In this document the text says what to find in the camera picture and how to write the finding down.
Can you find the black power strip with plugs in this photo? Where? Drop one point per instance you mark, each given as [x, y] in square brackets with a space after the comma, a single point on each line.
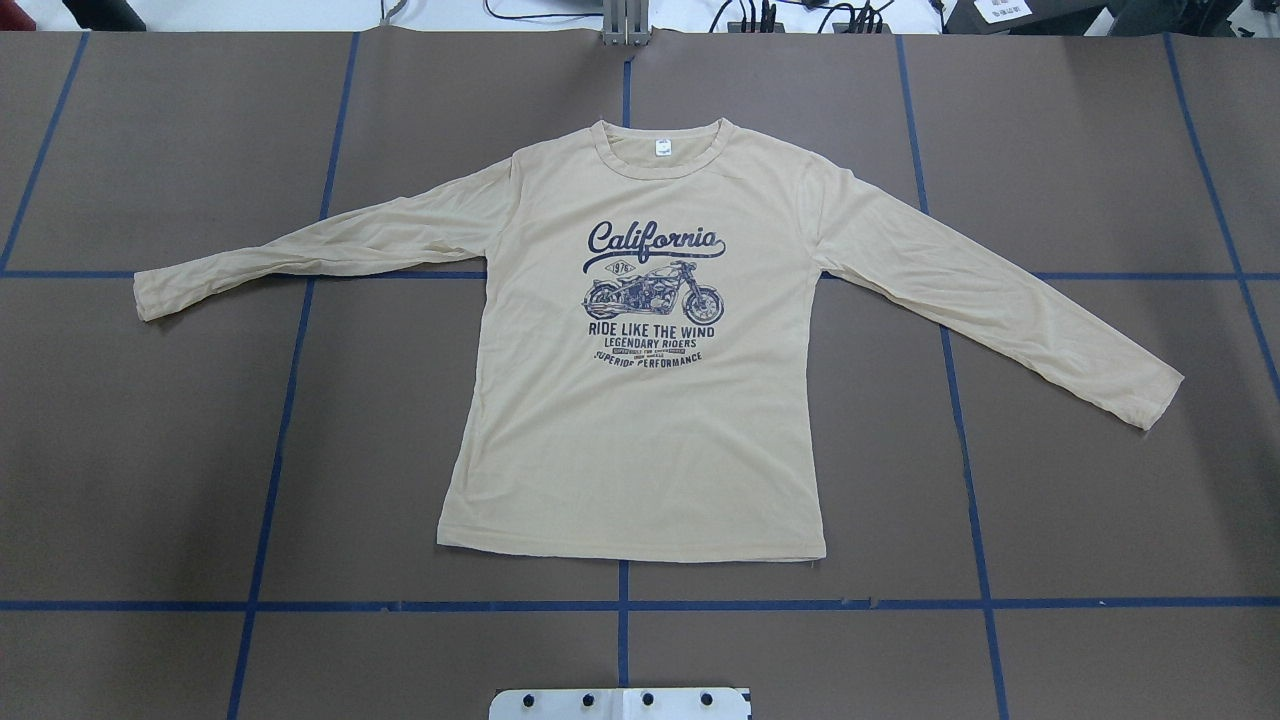
[818, 17]

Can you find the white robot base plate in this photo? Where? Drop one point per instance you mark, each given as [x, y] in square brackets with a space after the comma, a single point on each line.
[623, 703]

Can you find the black box with white label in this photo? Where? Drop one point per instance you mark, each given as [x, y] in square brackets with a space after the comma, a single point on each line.
[1073, 18]

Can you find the grey aluminium frame post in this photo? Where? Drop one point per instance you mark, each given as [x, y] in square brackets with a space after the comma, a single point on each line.
[626, 23]

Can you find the beige long-sleeve printed shirt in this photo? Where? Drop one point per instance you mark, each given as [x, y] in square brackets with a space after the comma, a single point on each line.
[640, 385]

